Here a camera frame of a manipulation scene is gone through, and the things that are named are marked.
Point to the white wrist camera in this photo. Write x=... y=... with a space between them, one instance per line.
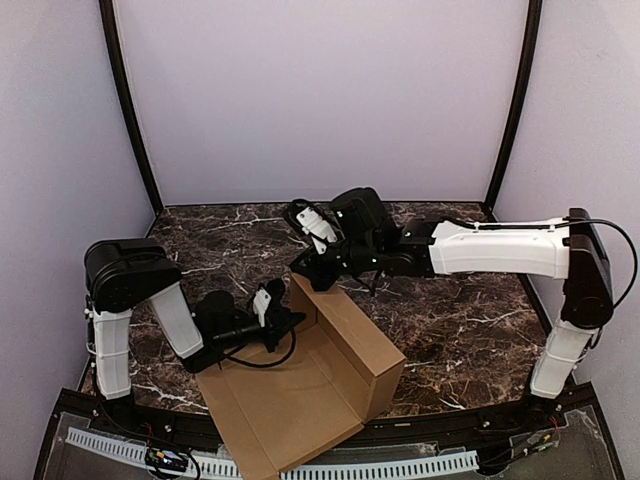
x=308 y=220
x=269 y=294

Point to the brown cardboard box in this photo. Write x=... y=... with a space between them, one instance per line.
x=342 y=373

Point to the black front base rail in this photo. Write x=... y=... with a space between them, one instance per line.
x=475 y=428

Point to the small green circuit board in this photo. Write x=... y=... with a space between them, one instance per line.
x=164 y=459

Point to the black right frame post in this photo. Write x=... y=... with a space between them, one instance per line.
x=525 y=64

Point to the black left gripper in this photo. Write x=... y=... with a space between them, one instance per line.
x=273 y=329

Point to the black frame post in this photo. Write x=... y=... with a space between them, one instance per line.
x=525 y=64
x=127 y=107

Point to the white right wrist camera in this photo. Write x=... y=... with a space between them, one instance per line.
x=308 y=220

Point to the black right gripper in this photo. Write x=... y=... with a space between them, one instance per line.
x=324 y=265

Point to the black left frame post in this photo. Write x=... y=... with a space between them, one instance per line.
x=127 y=107

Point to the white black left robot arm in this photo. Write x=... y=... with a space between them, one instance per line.
x=122 y=274

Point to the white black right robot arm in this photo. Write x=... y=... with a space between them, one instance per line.
x=567 y=249

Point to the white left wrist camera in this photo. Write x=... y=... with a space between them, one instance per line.
x=269 y=294

